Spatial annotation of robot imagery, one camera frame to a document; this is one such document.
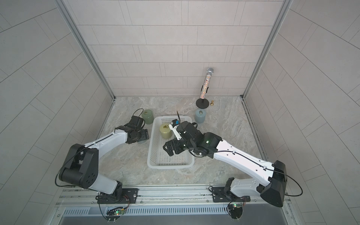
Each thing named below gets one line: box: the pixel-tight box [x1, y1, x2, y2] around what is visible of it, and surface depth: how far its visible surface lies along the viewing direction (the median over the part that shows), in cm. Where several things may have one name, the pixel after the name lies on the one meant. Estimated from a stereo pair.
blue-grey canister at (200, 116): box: [194, 108, 207, 124], surface depth 99 cm
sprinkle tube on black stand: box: [195, 67, 214, 109], surface depth 99 cm
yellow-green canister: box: [159, 122, 173, 140], surface depth 89 cm
